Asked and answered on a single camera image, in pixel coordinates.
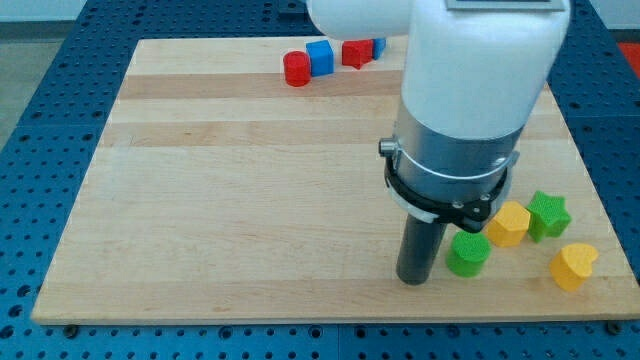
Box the red pentagon block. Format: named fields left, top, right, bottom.
left=341, top=39, right=374, bottom=69

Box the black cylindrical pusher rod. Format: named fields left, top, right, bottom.
left=396, top=215, right=448, bottom=286

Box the wooden board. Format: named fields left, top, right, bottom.
left=31, top=37, right=639, bottom=325

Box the yellow hexagon block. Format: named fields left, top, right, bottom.
left=485, top=201, right=531, bottom=247

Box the yellow heart block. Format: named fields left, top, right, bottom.
left=549, top=243, right=599, bottom=292

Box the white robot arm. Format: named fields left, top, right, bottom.
left=306, top=0, right=571, bottom=285

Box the green cylinder block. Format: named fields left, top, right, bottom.
left=445, top=231, right=491, bottom=278

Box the red cylinder block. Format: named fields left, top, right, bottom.
left=283, top=51, right=311, bottom=87

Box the blue perforated table plate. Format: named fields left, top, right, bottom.
left=1, top=1, right=639, bottom=359

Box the blue block behind arm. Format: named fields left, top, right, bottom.
left=372, top=38, right=386, bottom=60

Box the blue cube block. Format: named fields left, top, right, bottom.
left=306, top=40, right=334, bottom=77

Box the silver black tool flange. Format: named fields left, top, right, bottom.
left=379, top=106, right=523, bottom=233

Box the green star block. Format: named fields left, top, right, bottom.
left=526, top=190, right=572, bottom=243

